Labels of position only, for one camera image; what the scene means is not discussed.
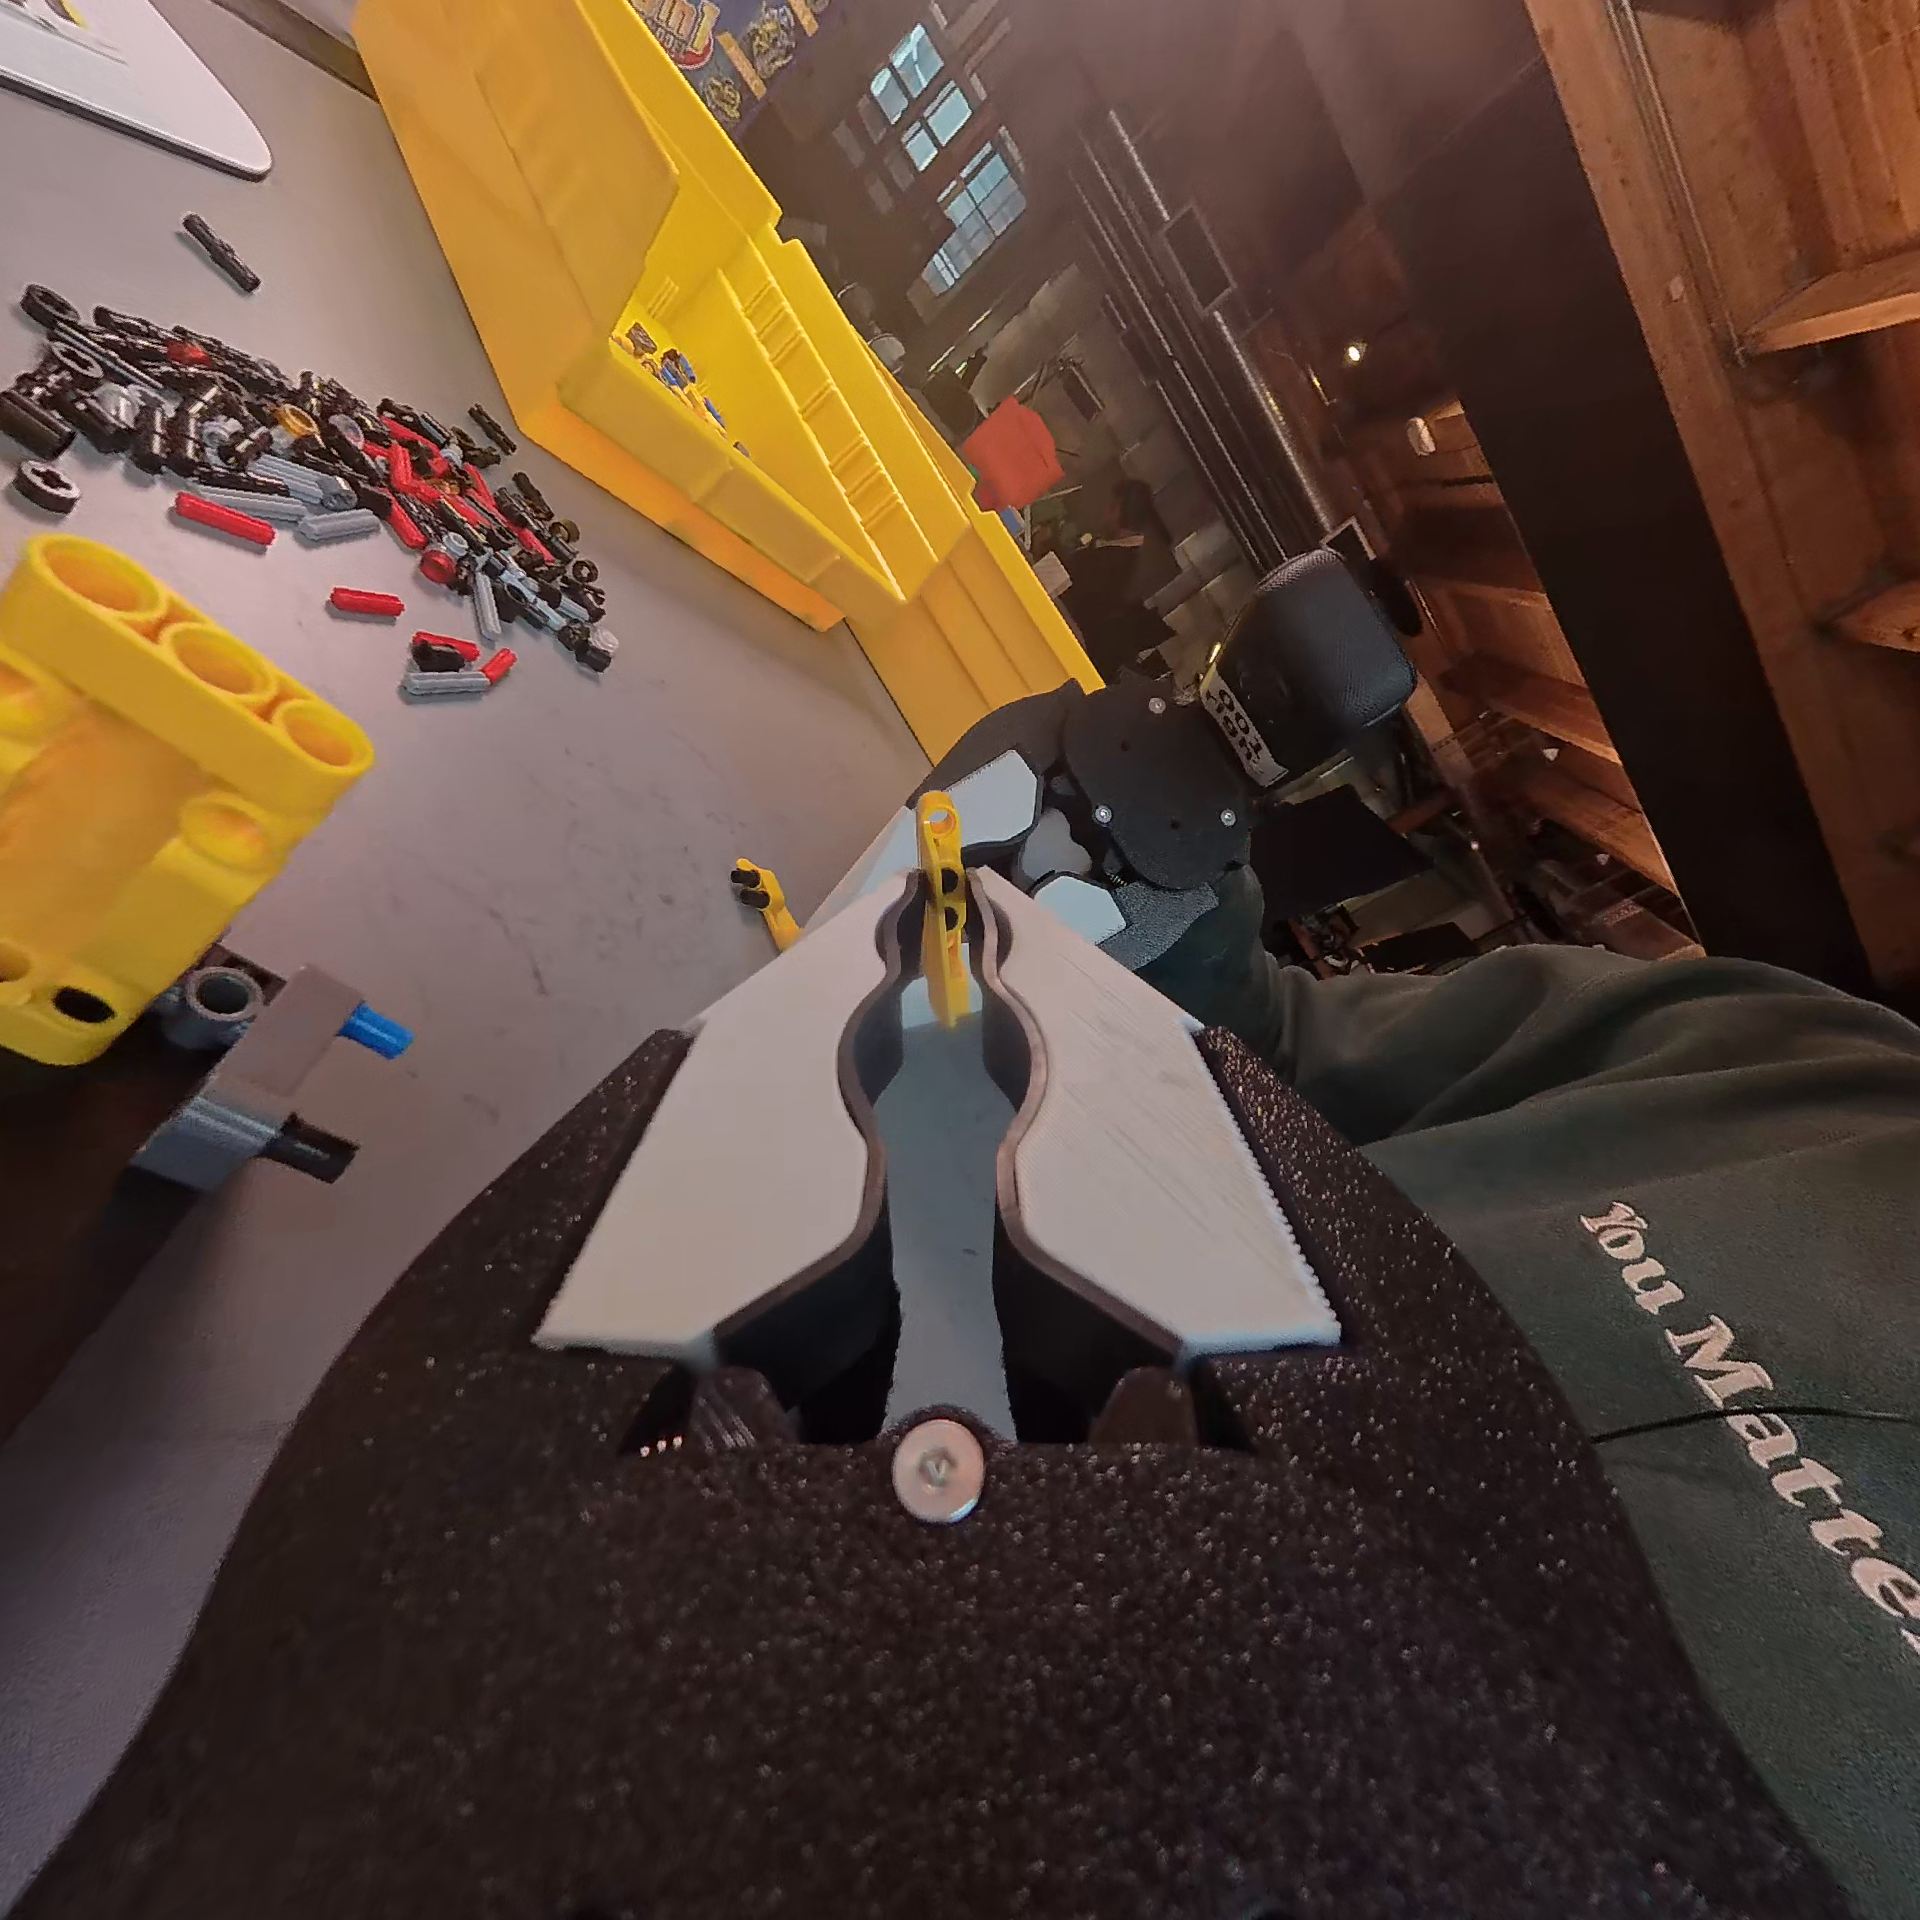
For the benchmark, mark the pile of small lego connectors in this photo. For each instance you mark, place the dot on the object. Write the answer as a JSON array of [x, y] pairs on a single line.
[[301, 452]]

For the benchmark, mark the wooden furniture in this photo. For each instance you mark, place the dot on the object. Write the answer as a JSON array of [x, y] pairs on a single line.
[[1724, 301]]

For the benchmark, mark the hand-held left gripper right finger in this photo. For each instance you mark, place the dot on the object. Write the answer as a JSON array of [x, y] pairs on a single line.
[[1154, 1200]]

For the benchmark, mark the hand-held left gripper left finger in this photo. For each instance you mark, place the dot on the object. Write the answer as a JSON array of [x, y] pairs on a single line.
[[705, 1200]]

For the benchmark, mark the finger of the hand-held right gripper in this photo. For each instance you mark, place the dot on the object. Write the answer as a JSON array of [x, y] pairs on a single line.
[[1089, 909], [997, 803]]

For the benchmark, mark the black and yellow lego assembly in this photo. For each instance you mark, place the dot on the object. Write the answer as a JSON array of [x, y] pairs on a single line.
[[150, 751]]

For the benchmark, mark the yellow plastic bin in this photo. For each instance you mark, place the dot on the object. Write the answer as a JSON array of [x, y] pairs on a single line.
[[975, 629], [494, 224]]

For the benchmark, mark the yellow lego beam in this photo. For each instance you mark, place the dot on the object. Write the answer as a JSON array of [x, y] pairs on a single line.
[[941, 848]]

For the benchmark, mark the red plastic crate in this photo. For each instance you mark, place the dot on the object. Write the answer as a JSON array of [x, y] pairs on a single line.
[[1014, 452]]

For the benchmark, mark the heap of grey blue lego parts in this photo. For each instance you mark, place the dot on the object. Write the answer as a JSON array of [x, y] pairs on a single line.
[[674, 376]]

